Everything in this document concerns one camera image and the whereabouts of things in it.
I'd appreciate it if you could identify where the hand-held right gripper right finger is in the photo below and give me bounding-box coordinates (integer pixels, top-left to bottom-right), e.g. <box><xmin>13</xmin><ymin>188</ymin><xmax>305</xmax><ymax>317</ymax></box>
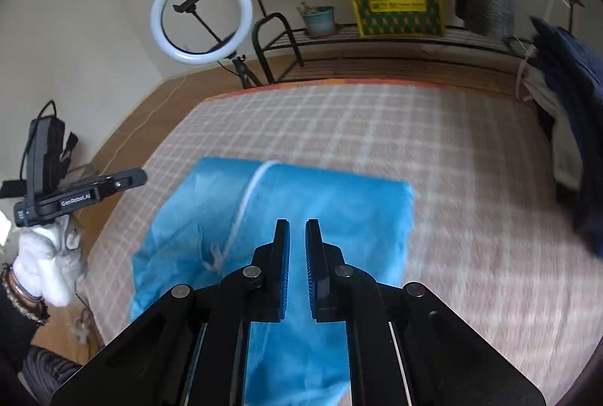
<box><xmin>305</xmin><ymin>219</ymin><xmax>546</xmax><ymax>406</ymax></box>

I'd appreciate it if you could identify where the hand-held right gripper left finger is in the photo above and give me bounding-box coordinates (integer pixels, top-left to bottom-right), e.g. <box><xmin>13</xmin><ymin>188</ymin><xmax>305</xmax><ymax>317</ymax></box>
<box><xmin>49</xmin><ymin>219</ymin><xmax>290</xmax><ymax>406</ymax></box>

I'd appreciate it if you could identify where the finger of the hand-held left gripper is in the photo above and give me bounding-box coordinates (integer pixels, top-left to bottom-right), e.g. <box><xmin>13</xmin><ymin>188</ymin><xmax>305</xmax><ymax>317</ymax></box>
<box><xmin>108</xmin><ymin>167</ymin><xmax>148</xmax><ymax>196</ymax></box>

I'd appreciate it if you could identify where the blue striped work coat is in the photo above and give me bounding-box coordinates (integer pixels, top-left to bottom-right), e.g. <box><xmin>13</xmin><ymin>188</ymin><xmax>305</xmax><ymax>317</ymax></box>
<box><xmin>128</xmin><ymin>156</ymin><xmax>416</xmax><ymax>406</ymax></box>

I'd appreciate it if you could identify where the person's left forearm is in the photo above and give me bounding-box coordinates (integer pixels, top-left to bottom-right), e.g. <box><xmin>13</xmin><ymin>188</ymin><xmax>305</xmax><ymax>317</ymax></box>
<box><xmin>0</xmin><ymin>293</ymin><xmax>46</xmax><ymax>375</ymax></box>

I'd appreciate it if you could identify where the person's left hand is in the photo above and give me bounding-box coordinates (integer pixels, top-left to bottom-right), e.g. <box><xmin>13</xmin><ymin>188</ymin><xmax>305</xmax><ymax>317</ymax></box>
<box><xmin>12</xmin><ymin>215</ymin><xmax>89</xmax><ymax>308</ymax></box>

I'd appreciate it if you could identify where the black tripod stand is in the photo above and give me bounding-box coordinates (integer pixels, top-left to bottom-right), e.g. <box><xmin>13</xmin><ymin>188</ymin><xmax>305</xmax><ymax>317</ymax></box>
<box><xmin>172</xmin><ymin>0</ymin><xmax>265</xmax><ymax>89</ymax></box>

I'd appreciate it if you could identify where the pink checked blanket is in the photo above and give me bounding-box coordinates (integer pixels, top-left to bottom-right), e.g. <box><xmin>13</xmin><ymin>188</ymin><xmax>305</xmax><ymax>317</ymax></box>
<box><xmin>75</xmin><ymin>81</ymin><xmax>599</xmax><ymax>392</ymax></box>

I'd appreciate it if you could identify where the orange bed sheet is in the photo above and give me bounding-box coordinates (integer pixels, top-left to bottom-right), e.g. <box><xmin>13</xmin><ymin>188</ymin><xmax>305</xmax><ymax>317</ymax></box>
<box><xmin>202</xmin><ymin>77</ymin><xmax>476</xmax><ymax>103</ymax></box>

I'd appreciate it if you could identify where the black metal rack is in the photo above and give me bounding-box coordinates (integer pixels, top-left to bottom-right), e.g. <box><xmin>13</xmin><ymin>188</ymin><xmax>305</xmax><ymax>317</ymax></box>
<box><xmin>252</xmin><ymin>12</ymin><xmax>528</xmax><ymax>85</ymax></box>

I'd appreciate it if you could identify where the green plant pot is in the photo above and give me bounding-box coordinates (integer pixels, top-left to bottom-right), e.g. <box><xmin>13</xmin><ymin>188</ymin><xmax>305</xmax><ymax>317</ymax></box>
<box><xmin>297</xmin><ymin>1</ymin><xmax>338</xmax><ymax>38</ymax></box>

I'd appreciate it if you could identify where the white cloth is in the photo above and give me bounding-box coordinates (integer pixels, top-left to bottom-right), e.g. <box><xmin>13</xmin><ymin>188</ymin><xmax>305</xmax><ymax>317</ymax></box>
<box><xmin>515</xmin><ymin>52</ymin><xmax>583</xmax><ymax>191</ymax></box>

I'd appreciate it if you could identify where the navy puffer jacket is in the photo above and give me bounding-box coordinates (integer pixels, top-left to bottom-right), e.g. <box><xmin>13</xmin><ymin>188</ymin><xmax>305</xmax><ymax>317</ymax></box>
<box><xmin>530</xmin><ymin>16</ymin><xmax>603</xmax><ymax>258</ymax></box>

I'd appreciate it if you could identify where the beaded bracelet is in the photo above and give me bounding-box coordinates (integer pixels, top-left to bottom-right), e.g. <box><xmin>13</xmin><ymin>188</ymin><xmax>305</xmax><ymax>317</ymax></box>
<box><xmin>0</xmin><ymin>262</ymin><xmax>51</xmax><ymax>325</ymax></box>

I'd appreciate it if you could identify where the white ring light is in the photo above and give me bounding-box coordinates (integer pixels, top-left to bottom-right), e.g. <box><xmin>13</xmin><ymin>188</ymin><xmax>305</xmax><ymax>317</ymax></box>
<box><xmin>150</xmin><ymin>0</ymin><xmax>254</xmax><ymax>64</ymax></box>

